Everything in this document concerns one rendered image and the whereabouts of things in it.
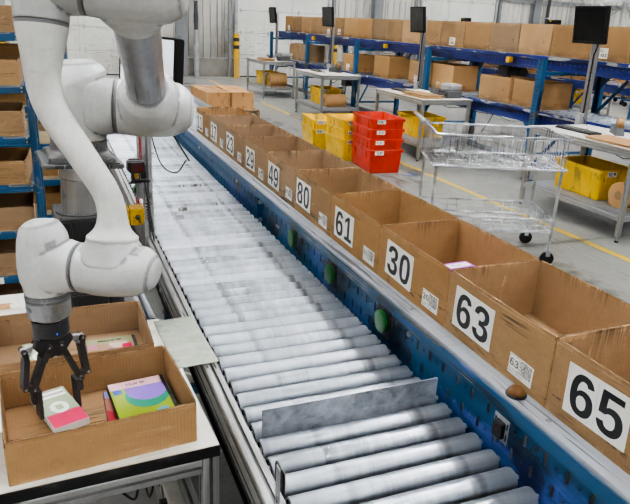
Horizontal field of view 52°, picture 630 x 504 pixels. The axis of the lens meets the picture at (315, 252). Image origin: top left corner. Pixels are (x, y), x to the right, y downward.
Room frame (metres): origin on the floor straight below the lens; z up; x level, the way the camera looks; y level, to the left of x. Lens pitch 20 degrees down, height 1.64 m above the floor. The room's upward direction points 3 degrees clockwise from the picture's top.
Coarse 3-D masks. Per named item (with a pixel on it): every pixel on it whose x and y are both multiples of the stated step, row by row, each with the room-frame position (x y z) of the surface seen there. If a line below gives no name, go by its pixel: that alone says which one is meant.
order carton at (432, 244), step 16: (400, 224) 1.93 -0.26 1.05; (416, 224) 1.95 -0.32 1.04; (432, 224) 1.98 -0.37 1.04; (448, 224) 2.00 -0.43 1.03; (464, 224) 1.99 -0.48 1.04; (384, 240) 1.88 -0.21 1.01; (400, 240) 1.79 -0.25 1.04; (416, 240) 1.96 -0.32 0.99; (432, 240) 1.98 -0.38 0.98; (448, 240) 2.00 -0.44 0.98; (464, 240) 1.98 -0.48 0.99; (480, 240) 1.90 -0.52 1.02; (496, 240) 1.84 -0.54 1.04; (384, 256) 1.87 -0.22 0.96; (416, 256) 1.70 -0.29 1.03; (432, 256) 1.98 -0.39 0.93; (448, 256) 2.00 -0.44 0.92; (464, 256) 1.97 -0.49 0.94; (480, 256) 1.89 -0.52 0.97; (496, 256) 1.83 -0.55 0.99; (512, 256) 1.76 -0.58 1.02; (528, 256) 1.70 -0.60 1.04; (384, 272) 1.86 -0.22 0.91; (416, 272) 1.69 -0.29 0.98; (432, 272) 1.62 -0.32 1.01; (448, 272) 1.55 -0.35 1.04; (400, 288) 1.77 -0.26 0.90; (416, 288) 1.69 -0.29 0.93; (432, 288) 1.61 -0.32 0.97; (448, 288) 1.55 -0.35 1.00; (416, 304) 1.68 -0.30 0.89
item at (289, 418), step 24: (408, 384) 1.38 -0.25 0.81; (432, 384) 1.40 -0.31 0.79; (288, 408) 1.26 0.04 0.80; (312, 408) 1.28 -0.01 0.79; (336, 408) 1.30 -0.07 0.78; (360, 408) 1.33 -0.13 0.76; (384, 408) 1.35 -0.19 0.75; (408, 408) 1.38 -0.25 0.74; (264, 432) 1.23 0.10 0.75; (288, 432) 1.26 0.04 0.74
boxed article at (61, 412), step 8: (48, 392) 1.27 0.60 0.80; (56, 392) 1.27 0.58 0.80; (64, 392) 1.27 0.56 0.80; (48, 400) 1.24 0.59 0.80; (56, 400) 1.24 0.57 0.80; (64, 400) 1.24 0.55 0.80; (72, 400) 1.24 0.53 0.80; (48, 408) 1.21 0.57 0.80; (56, 408) 1.21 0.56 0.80; (64, 408) 1.21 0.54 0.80; (72, 408) 1.21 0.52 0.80; (80, 408) 1.21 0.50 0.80; (48, 416) 1.18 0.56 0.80; (56, 416) 1.18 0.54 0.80; (64, 416) 1.18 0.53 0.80; (72, 416) 1.18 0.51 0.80; (80, 416) 1.18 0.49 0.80; (88, 416) 1.19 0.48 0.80; (48, 424) 1.16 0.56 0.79; (56, 424) 1.15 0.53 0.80; (64, 424) 1.15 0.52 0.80; (72, 424) 1.16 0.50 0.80; (80, 424) 1.17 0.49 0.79
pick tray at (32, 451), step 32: (128, 352) 1.39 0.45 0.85; (160, 352) 1.43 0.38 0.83; (0, 384) 1.23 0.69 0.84; (64, 384) 1.32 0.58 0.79; (96, 384) 1.36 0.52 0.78; (32, 416) 1.24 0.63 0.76; (96, 416) 1.25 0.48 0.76; (160, 416) 1.15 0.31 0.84; (192, 416) 1.18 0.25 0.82; (32, 448) 1.04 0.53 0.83; (64, 448) 1.06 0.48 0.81; (96, 448) 1.09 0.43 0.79; (128, 448) 1.12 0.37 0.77; (160, 448) 1.15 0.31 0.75; (32, 480) 1.03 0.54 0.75
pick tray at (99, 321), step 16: (96, 304) 1.65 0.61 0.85; (112, 304) 1.67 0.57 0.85; (128, 304) 1.68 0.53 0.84; (0, 320) 1.55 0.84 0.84; (16, 320) 1.57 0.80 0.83; (80, 320) 1.63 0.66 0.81; (96, 320) 1.65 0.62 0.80; (112, 320) 1.67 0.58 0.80; (128, 320) 1.68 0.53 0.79; (144, 320) 1.58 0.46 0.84; (0, 336) 1.55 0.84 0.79; (16, 336) 1.56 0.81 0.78; (32, 336) 1.58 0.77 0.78; (96, 336) 1.63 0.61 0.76; (112, 336) 1.64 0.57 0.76; (144, 336) 1.59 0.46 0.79; (0, 352) 1.52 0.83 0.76; (16, 352) 1.52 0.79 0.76; (96, 352) 1.39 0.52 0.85; (112, 352) 1.40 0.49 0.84; (0, 368) 1.30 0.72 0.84; (16, 368) 1.31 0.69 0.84
